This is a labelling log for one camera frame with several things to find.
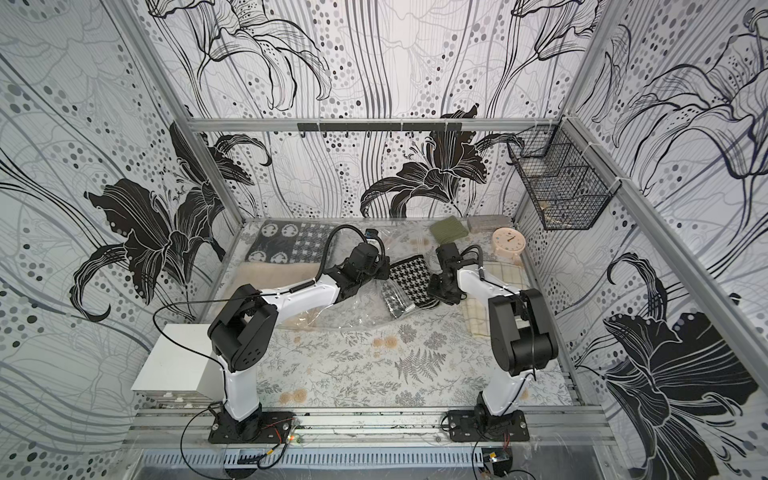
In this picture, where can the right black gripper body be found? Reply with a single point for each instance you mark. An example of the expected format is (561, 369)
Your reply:
(447, 288)

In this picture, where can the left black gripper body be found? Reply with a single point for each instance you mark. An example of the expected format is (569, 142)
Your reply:
(377, 265)

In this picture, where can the clear plastic vacuum bag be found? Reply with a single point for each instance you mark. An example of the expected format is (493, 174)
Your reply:
(366, 310)

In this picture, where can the black white houndstooth scarf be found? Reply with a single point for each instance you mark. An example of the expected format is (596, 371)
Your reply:
(405, 291)

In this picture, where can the cream checked scarf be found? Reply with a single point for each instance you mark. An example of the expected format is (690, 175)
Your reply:
(474, 310)

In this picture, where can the green scarf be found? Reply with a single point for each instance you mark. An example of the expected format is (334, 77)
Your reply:
(448, 230)

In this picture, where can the black patterned cloth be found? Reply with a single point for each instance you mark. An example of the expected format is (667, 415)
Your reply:
(288, 242)

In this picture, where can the beige fluffy cloth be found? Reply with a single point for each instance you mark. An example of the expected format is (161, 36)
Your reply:
(265, 276)

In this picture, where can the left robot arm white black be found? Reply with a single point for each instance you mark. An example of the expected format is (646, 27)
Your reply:
(241, 332)

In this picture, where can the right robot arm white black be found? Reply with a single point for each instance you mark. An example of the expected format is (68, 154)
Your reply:
(520, 324)

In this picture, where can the grey sponge block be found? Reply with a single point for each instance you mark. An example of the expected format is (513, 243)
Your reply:
(488, 223)

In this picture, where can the pink round clock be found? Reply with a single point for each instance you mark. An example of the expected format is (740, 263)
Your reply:
(508, 243)

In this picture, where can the small green circuit board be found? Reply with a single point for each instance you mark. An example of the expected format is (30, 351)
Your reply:
(496, 463)

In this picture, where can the white box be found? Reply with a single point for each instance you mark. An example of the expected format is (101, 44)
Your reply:
(172, 374)

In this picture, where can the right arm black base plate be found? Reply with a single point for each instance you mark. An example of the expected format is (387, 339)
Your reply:
(469, 426)

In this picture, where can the black wall bar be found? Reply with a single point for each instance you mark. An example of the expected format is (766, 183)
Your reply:
(387, 126)

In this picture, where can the black wire basket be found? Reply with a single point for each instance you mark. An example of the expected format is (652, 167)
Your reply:
(566, 190)

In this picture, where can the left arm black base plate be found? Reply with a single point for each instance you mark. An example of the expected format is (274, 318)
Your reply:
(270, 427)

